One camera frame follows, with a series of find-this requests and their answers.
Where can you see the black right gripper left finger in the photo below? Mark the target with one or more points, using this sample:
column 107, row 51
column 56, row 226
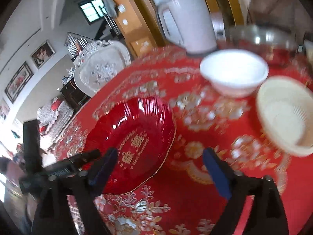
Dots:
column 53, row 215

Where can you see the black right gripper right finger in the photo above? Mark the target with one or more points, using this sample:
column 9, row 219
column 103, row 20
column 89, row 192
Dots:
column 267, row 214

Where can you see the red glass wedding plate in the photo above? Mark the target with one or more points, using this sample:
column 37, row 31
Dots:
column 142, row 131

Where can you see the dark wooden cabinet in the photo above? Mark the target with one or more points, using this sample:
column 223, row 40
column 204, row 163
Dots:
column 73, row 95

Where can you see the red floral tablecloth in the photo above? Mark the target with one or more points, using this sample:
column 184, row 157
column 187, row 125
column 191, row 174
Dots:
column 181, row 198

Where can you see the framed flower picture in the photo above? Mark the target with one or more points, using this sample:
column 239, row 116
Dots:
column 18, row 82

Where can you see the cream plastic basket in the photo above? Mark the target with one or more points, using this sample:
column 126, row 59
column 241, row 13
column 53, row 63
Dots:
column 284, row 108

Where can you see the white ornate chair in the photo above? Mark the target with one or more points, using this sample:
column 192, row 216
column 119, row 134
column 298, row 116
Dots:
column 99, row 62

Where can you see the framed portrait picture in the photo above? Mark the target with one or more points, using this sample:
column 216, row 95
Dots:
column 42, row 54

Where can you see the white ceramic bowl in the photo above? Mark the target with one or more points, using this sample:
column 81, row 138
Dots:
column 235, row 73

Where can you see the steel wok with glass lid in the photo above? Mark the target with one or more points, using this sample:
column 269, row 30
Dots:
column 275, row 46

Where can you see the white electric kettle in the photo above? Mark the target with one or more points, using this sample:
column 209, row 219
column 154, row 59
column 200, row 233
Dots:
column 194, row 24

